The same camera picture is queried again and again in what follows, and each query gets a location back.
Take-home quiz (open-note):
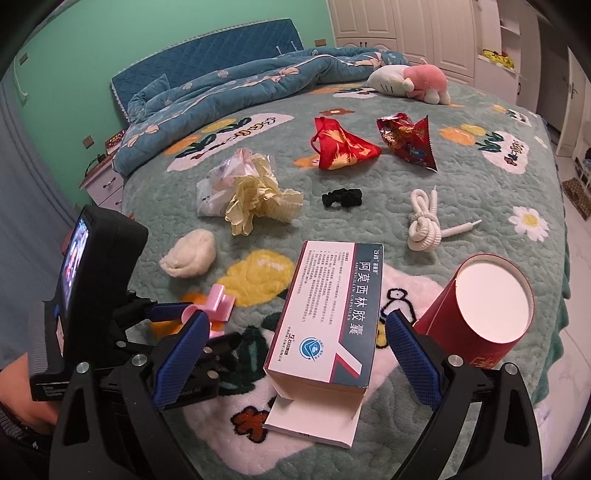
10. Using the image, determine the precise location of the pink plastic clip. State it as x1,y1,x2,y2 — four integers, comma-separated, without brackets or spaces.
180,284,235,339

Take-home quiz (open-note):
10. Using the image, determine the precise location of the white cotton wool ball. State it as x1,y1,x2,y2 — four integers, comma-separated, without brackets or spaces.
159,229,216,278

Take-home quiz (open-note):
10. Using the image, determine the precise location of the red cylindrical paper tube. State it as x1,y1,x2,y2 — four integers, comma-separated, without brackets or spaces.
415,254,535,369

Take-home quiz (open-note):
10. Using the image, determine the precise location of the white blue medicine box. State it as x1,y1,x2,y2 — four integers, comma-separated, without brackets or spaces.
264,241,384,448

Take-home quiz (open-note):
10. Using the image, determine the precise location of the red snack wrapper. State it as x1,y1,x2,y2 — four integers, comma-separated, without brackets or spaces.
377,112,438,172

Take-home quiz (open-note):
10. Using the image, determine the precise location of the person's left hand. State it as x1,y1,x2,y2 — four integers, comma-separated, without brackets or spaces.
0,353,60,434

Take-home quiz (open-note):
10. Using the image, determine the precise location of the crumpled clear plastic bag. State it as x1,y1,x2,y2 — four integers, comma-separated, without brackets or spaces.
197,148,276,217

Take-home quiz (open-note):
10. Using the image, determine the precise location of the white coiled shoelace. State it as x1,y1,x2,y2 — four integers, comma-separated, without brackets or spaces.
407,187,482,252

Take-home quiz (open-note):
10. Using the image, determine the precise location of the white nightstand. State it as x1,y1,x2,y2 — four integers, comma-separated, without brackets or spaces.
79,154,124,212

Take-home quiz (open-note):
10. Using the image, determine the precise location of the crumpled cream yellow wrapper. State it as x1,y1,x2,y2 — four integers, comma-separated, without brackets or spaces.
224,153,304,236

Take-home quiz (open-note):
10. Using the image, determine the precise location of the black hair scrunchie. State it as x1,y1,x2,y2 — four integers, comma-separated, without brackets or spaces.
322,188,363,209

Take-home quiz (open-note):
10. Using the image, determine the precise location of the blue floral quilt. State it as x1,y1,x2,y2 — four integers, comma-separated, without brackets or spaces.
113,47,409,178

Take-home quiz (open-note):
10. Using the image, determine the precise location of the brown door mat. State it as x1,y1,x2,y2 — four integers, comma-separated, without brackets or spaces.
562,178,591,221

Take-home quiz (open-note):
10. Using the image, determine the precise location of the red gold fabric pouch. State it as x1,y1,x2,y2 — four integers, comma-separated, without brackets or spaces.
310,117,382,171

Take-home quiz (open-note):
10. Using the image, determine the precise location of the pink white plush toy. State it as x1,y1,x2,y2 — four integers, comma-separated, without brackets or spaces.
367,64,451,105

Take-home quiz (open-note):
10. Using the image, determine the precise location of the blue quilted headboard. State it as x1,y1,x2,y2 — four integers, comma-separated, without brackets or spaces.
110,19,304,117

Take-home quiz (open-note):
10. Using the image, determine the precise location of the yellow item on shelf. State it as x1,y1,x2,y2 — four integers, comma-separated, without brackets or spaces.
482,49,515,70

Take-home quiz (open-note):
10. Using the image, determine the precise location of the white wardrobe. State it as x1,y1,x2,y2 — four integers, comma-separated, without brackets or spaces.
328,0,541,111

